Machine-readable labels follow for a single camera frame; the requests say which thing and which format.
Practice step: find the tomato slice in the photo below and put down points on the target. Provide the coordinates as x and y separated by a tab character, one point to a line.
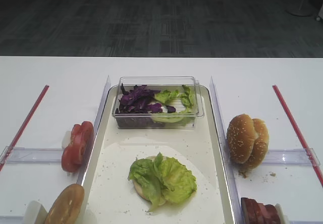
85	130
73	155

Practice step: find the green lettuce in box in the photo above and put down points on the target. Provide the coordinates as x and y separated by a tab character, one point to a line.
177	108

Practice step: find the lettuce leaf on bun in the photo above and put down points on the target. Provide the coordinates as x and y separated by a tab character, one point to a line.
163	176

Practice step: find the white tomato pusher block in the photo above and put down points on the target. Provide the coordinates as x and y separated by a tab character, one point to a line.
66	139

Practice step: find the sliced red meat stack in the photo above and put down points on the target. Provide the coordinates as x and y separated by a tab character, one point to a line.
258	213

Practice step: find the white meat pusher block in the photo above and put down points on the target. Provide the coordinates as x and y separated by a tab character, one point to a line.
283	218

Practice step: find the clear plastic salad box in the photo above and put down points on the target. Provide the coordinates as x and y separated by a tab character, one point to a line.
144	121

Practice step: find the purple cabbage shreds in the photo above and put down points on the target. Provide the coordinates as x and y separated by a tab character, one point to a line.
138	100

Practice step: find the left clear long divider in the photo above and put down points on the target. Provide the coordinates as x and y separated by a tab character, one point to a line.
84	170

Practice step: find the clear long divider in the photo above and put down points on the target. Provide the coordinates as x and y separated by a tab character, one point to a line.
84	170
234	199

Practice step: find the front sesame bun top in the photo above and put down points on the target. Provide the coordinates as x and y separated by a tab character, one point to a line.
240	138

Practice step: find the sesame bun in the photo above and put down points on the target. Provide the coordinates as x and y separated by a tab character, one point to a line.
240	138
260	147

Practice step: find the bottom bun half on tray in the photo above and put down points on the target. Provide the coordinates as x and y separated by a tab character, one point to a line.
139	191

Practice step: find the right clear long divider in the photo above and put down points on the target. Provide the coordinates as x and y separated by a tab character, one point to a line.
234	199

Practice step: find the white metal tray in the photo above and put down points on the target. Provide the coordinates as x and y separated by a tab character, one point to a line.
112	197

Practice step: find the rear sesame bun top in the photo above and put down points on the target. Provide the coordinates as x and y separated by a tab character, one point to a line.
260	147

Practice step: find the clear track upper right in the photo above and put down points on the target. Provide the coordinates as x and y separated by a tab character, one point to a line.
302	157

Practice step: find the clear track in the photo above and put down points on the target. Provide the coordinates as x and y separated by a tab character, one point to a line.
302	157
13	155
11	219

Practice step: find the brown bun half left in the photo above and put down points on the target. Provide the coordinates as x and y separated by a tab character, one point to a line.
66	207

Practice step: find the clear track upper left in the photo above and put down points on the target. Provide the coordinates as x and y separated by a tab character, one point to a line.
13	155

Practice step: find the white bun pusher block left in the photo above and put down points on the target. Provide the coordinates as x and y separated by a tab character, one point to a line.
35	213

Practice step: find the white stand base background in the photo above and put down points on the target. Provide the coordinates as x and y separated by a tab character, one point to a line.
299	11

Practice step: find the clear track lower left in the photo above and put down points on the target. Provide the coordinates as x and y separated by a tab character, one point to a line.
11	219

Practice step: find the right red rail strip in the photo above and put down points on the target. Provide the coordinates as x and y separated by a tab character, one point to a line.
302	140

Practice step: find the red rail strip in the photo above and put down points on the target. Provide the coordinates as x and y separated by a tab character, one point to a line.
302	140
17	136

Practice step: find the left red rail strip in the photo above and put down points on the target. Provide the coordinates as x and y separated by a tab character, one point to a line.
17	136

